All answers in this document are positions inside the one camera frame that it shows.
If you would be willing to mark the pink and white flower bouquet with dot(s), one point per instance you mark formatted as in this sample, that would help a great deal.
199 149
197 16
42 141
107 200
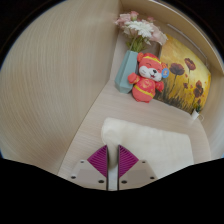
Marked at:
141 30

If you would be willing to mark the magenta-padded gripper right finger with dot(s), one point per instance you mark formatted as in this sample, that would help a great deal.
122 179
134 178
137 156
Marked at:
138 173

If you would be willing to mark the cream white towel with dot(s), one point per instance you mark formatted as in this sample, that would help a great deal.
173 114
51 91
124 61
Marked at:
150 146

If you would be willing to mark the yellow poppy painting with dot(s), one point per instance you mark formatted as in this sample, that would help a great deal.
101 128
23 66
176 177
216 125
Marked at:
181 90

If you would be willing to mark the pale teal vase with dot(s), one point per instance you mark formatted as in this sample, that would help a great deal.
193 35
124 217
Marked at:
125 73

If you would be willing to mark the wooden shelf unit with decorations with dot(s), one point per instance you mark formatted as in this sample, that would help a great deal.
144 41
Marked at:
173 15

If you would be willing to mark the red plush toy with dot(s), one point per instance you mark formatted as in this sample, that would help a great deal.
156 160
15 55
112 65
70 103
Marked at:
145 88

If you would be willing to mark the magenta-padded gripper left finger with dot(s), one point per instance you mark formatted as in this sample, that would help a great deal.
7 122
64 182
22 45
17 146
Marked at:
88 173

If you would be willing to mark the small white potted plant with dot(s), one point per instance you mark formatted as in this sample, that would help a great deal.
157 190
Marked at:
195 115

